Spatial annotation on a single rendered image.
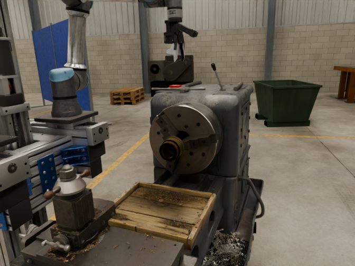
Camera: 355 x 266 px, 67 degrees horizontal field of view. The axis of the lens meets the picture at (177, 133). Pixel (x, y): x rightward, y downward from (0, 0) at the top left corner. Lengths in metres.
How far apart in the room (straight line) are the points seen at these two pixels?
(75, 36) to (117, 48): 10.54
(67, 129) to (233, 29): 9.98
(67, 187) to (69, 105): 0.79
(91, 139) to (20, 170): 0.40
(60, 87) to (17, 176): 0.53
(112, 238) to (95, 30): 11.99
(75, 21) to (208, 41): 9.71
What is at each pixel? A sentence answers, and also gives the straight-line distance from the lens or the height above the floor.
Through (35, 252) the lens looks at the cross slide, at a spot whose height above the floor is 0.96.
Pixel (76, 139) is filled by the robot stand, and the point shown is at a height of 1.05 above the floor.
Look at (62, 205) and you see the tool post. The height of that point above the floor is 1.09.
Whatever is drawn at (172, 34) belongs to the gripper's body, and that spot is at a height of 1.54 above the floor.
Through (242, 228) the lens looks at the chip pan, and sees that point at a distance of 1.57.
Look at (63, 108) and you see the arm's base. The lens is 1.44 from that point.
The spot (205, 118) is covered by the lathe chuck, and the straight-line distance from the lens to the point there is 1.11.
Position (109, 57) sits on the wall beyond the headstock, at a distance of 12.24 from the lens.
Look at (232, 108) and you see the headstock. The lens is 1.23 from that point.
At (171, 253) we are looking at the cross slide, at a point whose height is 0.97.
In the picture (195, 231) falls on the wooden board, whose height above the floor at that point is 0.91.
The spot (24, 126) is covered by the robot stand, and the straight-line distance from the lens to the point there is 1.41.
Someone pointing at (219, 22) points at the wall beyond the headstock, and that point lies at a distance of 11.14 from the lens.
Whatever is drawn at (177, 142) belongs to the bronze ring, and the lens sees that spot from 1.05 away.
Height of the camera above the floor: 1.43
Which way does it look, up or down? 16 degrees down
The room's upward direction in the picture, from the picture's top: 2 degrees counter-clockwise
